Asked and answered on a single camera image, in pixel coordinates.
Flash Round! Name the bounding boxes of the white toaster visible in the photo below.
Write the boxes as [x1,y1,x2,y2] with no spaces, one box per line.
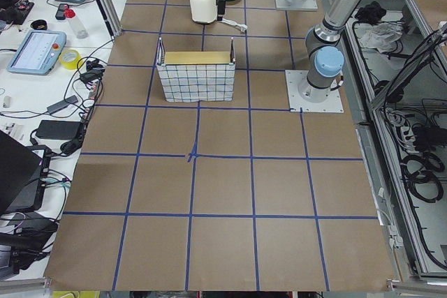
[189,0,217,24]

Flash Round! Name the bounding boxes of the wooden board in basket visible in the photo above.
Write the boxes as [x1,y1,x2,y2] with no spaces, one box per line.
[164,51,234,65]

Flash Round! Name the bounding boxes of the clear bottle red cap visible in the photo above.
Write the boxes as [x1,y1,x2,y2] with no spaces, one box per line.
[64,7,89,39]

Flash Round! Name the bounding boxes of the yellow tape roll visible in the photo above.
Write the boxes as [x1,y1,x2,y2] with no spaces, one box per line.
[59,49,81,70]

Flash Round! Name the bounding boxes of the black remote phone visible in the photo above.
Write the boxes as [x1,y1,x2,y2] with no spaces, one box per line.
[55,3,69,21]

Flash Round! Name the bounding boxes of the blue teach pendant near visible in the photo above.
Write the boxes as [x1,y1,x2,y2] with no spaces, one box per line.
[6,30,66,75]

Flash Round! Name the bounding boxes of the black power adapter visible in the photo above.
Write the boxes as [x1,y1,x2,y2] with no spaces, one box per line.
[36,120,82,140]

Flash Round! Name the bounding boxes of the black laptop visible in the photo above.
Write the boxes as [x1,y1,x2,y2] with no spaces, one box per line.
[1,132,50,214]

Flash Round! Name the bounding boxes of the white toaster power cord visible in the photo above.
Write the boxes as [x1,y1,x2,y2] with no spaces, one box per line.
[219,17,249,33]

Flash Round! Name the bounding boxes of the wire grid basket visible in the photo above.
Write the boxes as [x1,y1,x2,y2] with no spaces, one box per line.
[156,38,236,103]

